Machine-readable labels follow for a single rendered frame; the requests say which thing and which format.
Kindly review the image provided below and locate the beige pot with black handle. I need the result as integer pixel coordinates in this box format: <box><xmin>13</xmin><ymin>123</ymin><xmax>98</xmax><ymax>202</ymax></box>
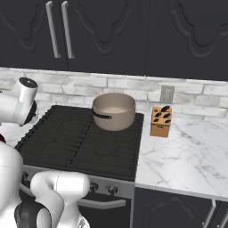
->
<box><xmin>91</xmin><ymin>92</ymin><xmax>137</xmax><ymax>133</ymax></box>

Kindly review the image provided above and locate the dark cupboard door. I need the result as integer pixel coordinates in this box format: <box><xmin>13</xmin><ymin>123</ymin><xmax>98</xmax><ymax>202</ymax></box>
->
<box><xmin>211</xmin><ymin>200</ymin><xmax>228</xmax><ymax>228</ymax></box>
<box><xmin>133</xmin><ymin>186</ymin><xmax>216</xmax><ymax>228</ymax></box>
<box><xmin>60</xmin><ymin>0</ymin><xmax>149</xmax><ymax>77</ymax></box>
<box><xmin>0</xmin><ymin>0</ymin><xmax>62</xmax><ymax>71</ymax></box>
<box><xmin>145</xmin><ymin>0</ymin><xmax>228</xmax><ymax>82</ymax></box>

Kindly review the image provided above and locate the dark upper cupboard door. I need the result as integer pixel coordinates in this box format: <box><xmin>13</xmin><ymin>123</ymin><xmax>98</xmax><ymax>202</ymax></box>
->
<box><xmin>0</xmin><ymin>0</ymin><xmax>62</xmax><ymax>71</ymax></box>
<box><xmin>145</xmin><ymin>0</ymin><xmax>228</xmax><ymax>82</ymax></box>
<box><xmin>60</xmin><ymin>0</ymin><xmax>149</xmax><ymax>77</ymax></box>

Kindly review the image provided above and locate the grey wall outlet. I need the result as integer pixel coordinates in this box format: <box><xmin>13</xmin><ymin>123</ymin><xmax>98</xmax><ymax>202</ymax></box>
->
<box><xmin>159</xmin><ymin>85</ymin><xmax>175</xmax><ymax>104</ymax></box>

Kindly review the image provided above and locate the silver cupboard handle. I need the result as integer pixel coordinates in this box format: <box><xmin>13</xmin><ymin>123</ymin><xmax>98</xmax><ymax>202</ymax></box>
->
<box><xmin>45</xmin><ymin>0</ymin><xmax>62</xmax><ymax>60</ymax></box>
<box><xmin>61</xmin><ymin>0</ymin><xmax>76</xmax><ymax>60</ymax></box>
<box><xmin>217</xmin><ymin>208</ymin><xmax>228</xmax><ymax>228</ymax></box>
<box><xmin>202</xmin><ymin>199</ymin><xmax>217</xmax><ymax>228</ymax></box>

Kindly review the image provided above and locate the black oven door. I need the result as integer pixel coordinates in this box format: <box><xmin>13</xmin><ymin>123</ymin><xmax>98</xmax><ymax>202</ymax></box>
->
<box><xmin>18</xmin><ymin>190</ymin><xmax>132</xmax><ymax>228</ymax></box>

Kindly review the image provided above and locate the dark lower cupboard door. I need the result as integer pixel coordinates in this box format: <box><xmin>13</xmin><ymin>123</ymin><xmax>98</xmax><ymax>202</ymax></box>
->
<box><xmin>211</xmin><ymin>200</ymin><xmax>228</xmax><ymax>228</ymax></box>
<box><xmin>133</xmin><ymin>186</ymin><xmax>216</xmax><ymax>228</ymax></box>

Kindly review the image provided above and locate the silver lower cupboard handle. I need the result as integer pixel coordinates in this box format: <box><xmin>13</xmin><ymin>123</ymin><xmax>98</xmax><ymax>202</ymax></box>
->
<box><xmin>202</xmin><ymin>199</ymin><xmax>217</xmax><ymax>228</ymax></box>
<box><xmin>217</xmin><ymin>208</ymin><xmax>228</xmax><ymax>228</ymax></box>

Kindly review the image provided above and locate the wooden knife block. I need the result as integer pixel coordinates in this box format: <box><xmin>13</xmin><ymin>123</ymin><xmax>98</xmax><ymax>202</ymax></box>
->
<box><xmin>149</xmin><ymin>105</ymin><xmax>174</xmax><ymax>139</ymax></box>

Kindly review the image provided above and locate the dark stove knob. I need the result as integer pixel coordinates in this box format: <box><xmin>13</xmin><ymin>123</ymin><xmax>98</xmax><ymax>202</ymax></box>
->
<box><xmin>89</xmin><ymin>182</ymin><xmax>100</xmax><ymax>193</ymax></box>
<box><xmin>20</xmin><ymin>171</ymin><xmax>30</xmax><ymax>183</ymax></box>
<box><xmin>107</xmin><ymin>184</ymin><xmax>119</xmax><ymax>196</ymax></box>

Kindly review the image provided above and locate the black gas stove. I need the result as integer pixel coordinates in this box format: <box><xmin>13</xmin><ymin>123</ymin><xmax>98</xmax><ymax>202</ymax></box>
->
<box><xmin>14</xmin><ymin>104</ymin><xmax>146</xmax><ymax>228</ymax></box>

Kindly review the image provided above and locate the silver oven door handle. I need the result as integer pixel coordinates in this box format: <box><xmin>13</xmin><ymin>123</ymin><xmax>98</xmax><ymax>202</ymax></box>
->
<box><xmin>19</xmin><ymin>181</ymin><xmax>127</xmax><ymax>210</ymax></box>

